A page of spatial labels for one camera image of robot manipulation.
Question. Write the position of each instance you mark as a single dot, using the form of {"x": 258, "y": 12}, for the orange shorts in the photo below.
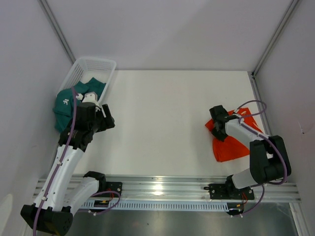
{"x": 230, "y": 148}

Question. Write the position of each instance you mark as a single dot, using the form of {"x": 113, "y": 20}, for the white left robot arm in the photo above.
{"x": 53, "y": 209}

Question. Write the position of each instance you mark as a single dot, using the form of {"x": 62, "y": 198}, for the aluminium corner post left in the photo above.
{"x": 44, "y": 4}

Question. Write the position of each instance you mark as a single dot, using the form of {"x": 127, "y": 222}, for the white plastic basket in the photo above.
{"x": 86, "y": 68}

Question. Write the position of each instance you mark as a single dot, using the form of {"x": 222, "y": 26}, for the aluminium corner post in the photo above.
{"x": 283, "y": 23}
{"x": 44, "y": 4}

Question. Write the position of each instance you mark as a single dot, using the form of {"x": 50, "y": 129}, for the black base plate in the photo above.
{"x": 222, "y": 191}
{"x": 112, "y": 186}

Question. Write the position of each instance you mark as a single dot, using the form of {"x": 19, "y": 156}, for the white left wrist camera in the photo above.
{"x": 88, "y": 97}

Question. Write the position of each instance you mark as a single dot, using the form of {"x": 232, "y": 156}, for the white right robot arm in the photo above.
{"x": 236, "y": 135}

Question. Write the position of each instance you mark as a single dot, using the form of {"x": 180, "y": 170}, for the green shorts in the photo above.
{"x": 64, "y": 105}

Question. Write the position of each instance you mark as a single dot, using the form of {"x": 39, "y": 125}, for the white slotted cable duct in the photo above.
{"x": 205, "y": 206}

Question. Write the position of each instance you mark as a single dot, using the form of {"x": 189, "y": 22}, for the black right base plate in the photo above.
{"x": 222, "y": 191}

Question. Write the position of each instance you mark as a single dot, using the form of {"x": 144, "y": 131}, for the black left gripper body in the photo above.
{"x": 101, "y": 123}

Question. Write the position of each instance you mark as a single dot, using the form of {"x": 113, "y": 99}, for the aluminium corner post right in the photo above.
{"x": 283, "y": 23}

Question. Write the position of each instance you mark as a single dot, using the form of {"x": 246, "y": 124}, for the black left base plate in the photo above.
{"x": 112, "y": 186}

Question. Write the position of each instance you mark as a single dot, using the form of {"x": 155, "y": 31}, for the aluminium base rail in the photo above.
{"x": 168, "y": 188}

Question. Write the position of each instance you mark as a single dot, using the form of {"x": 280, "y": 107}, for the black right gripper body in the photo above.
{"x": 219, "y": 135}

